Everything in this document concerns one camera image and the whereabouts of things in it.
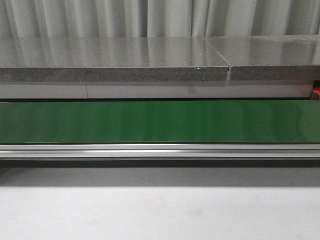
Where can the red object at right edge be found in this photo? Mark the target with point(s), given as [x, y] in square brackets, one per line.
[315, 93]

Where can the grey stone slab right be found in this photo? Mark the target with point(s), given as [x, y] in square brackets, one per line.
[270, 58]

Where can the grey curtain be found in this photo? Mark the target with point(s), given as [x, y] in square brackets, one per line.
[158, 18]

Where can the green conveyor belt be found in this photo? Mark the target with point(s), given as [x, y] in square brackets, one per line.
[187, 121]

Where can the grey stone slab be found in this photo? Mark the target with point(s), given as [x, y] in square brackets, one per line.
[270, 58]
[110, 59]

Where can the grey stone slab left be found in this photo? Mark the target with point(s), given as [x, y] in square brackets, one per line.
[110, 59]

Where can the aluminium conveyor side rail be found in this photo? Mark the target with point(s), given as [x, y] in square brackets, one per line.
[304, 151]

